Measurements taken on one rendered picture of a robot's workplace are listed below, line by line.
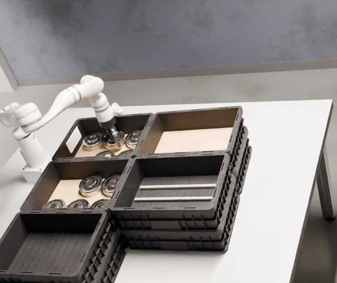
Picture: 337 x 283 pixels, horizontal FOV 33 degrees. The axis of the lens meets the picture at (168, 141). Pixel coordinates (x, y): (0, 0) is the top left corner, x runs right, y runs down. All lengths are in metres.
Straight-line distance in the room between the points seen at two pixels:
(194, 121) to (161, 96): 1.99
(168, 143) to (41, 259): 0.73
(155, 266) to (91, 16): 2.87
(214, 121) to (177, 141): 0.18
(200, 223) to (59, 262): 0.54
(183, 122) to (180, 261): 0.65
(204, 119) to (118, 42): 2.33
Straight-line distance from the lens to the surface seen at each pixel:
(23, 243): 2.31
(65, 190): 2.44
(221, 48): 4.34
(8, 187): 2.89
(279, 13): 4.09
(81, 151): 2.63
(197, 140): 2.41
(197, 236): 2.06
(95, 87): 2.34
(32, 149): 2.71
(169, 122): 2.49
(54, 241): 2.24
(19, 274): 2.04
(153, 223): 2.06
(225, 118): 2.40
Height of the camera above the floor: 2.23
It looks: 35 degrees down
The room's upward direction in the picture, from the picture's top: 20 degrees counter-clockwise
